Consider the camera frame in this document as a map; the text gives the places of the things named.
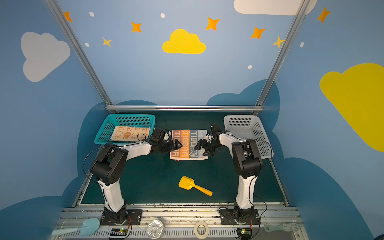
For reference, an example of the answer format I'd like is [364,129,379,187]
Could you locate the orange patterned towel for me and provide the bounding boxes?
[111,126,151,142]

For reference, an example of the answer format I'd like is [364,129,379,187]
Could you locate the teal plastic basket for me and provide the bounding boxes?
[94,114,156,145]

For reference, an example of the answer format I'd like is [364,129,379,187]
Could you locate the grey plastic basket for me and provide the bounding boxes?
[224,115,274,159]

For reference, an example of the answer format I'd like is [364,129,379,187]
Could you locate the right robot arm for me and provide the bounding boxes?
[194,125,264,212]

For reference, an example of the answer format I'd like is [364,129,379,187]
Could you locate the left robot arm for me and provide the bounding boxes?
[90,138,183,222]

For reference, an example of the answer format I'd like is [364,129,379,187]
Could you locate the yellow toy shovel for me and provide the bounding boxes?
[178,176,213,197]

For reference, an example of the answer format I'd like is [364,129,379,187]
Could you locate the clear round lid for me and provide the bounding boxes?
[147,220,165,240]

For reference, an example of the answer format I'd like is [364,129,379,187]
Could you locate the white tape roll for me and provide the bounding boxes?
[194,221,210,240]

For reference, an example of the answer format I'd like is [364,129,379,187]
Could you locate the right circuit board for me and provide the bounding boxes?
[236,228,252,240]

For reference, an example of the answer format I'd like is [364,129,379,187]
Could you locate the circuit board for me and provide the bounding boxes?
[108,228,129,240]
[236,228,252,240]

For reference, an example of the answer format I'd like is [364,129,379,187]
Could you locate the left circuit board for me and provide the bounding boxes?
[108,228,129,240]

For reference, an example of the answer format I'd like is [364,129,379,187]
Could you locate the grey-green brush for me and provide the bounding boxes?
[264,223,300,233]

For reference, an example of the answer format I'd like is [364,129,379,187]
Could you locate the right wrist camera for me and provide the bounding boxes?
[204,134,213,142]

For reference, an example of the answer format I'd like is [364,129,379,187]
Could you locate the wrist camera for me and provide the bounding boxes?
[151,128,170,143]
[204,134,213,142]

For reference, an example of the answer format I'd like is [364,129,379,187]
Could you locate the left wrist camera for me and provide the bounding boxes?
[151,128,170,143]

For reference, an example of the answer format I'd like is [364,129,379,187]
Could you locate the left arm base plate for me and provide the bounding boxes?
[100,208,143,226]

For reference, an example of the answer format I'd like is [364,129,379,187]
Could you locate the aluminium front rail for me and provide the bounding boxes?
[50,203,309,240]

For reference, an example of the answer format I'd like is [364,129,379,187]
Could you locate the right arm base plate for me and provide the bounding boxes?
[218,207,261,225]

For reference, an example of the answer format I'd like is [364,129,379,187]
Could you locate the aluminium frame left post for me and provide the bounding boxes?
[45,0,113,105]

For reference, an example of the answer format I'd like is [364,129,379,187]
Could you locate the aluminium frame post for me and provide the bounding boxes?
[252,0,311,116]
[45,0,113,105]

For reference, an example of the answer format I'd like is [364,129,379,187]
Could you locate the aluminium frame right post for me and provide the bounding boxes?
[252,0,311,116]

